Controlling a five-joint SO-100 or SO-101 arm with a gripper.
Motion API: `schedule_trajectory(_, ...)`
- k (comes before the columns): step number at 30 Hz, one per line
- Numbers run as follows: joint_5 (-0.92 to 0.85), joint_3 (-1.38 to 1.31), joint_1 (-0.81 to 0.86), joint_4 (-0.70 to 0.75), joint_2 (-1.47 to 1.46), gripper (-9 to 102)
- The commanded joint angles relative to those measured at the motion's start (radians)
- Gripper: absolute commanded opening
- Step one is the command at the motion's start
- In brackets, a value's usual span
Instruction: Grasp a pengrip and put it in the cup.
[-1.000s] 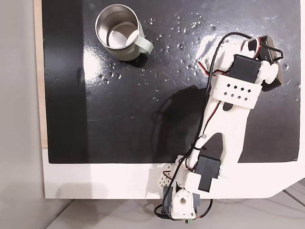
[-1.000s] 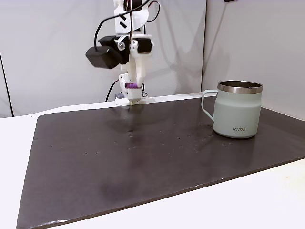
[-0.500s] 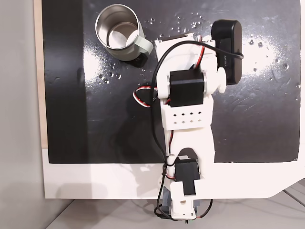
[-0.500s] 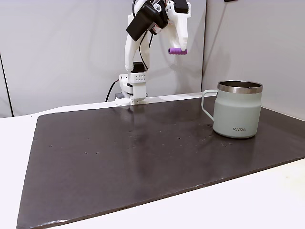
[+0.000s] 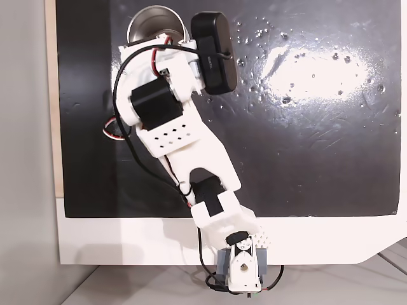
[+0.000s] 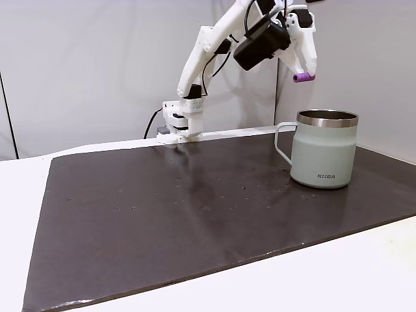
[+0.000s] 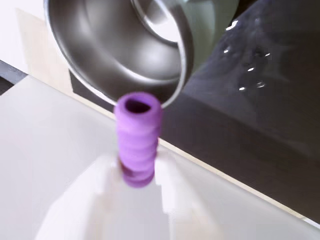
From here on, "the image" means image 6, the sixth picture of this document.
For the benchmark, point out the pale green steel mug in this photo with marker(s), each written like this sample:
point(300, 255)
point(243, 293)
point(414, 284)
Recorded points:
point(321, 152)

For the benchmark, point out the purple ribbed pen grip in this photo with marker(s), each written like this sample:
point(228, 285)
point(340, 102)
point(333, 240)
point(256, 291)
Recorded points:
point(304, 77)

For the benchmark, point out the black table mat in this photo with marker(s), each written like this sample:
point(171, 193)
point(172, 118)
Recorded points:
point(195, 211)

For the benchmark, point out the black camera box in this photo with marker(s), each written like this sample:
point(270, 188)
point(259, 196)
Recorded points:
point(260, 45)

